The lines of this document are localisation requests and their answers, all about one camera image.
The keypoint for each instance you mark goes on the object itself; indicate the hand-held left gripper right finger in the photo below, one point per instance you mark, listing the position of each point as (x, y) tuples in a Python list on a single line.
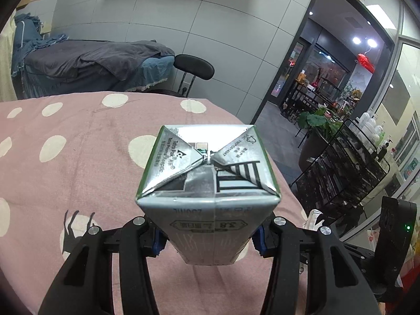
[(260, 241)]

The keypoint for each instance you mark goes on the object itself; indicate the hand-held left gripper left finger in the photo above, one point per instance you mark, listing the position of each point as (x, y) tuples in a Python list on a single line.
[(158, 242)]

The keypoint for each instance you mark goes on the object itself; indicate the silver milk carton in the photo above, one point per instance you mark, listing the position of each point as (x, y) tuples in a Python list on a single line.
[(210, 210)]

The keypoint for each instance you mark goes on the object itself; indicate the black mesh drawer cart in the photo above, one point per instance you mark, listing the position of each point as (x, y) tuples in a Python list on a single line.
[(344, 170)]

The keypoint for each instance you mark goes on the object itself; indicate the pink blanket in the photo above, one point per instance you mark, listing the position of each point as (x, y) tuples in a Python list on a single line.
[(65, 177)]

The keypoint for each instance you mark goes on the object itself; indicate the group of white bottles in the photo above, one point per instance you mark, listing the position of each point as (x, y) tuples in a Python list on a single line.
[(370, 124)]

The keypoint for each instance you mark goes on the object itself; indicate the potted green plant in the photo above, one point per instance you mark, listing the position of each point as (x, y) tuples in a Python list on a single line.
[(315, 119)]

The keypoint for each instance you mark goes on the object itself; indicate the glass sliding door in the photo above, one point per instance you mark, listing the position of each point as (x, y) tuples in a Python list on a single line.
[(397, 105)]

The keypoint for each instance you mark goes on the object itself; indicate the black metal table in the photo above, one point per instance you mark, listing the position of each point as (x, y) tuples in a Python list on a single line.
[(305, 95)]

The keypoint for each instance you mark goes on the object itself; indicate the black chair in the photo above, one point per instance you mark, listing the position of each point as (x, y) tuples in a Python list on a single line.
[(193, 65)]

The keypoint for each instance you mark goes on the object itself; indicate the red lantern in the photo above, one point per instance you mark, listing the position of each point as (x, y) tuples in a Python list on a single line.
[(366, 62)]

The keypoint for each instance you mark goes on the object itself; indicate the grey blanket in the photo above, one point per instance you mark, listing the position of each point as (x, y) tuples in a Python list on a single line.
[(98, 55)]

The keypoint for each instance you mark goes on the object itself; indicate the bed with grey blanket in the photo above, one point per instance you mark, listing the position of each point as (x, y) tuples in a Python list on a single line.
[(36, 42)]

